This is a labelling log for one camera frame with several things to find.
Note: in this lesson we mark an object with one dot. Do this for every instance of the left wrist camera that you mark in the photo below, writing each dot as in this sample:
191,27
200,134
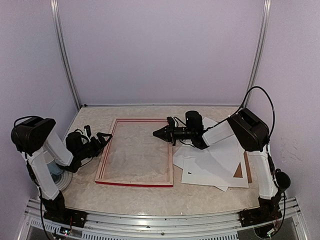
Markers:
87,131

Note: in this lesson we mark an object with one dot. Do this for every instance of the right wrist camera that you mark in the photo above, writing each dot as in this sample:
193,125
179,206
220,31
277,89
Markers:
171,124

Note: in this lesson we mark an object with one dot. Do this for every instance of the light blue cup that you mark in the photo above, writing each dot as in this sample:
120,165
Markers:
51,164

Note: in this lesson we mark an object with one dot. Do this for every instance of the white mat board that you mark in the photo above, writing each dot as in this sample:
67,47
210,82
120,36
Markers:
200,167

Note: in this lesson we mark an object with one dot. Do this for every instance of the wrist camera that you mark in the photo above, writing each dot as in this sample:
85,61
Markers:
87,131
171,124

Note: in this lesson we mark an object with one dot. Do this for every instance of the brown backing board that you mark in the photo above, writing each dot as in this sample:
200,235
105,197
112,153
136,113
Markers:
248,167

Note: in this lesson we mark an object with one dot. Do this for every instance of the clear acrylic sheet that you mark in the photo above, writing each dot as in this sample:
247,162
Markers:
137,155

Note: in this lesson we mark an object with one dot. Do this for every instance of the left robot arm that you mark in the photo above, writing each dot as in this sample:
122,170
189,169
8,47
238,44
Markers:
37,141

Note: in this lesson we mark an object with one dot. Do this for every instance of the white round plate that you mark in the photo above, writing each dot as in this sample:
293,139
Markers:
63,180

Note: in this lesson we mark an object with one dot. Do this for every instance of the right aluminium post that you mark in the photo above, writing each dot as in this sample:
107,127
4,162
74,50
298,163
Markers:
258,51

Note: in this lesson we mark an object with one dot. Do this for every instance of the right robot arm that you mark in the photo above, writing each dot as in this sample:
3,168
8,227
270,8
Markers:
254,137

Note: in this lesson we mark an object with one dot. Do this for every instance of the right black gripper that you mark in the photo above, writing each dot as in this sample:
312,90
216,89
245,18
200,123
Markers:
165,133

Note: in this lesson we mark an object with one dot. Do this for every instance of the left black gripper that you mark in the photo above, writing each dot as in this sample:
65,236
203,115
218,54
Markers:
99,147

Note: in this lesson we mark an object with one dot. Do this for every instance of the aluminium front rail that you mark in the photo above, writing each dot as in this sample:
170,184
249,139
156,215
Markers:
212,226

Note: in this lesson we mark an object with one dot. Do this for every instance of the white photo paper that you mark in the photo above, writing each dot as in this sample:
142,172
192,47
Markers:
210,137

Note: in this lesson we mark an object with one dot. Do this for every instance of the left aluminium post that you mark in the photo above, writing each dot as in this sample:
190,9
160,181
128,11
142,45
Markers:
63,53

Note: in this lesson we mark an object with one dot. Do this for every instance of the aluminium post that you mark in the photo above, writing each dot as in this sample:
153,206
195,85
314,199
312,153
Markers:
258,51
63,53

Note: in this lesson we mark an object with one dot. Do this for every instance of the wooden red photo frame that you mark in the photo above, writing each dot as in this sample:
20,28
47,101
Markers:
170,162

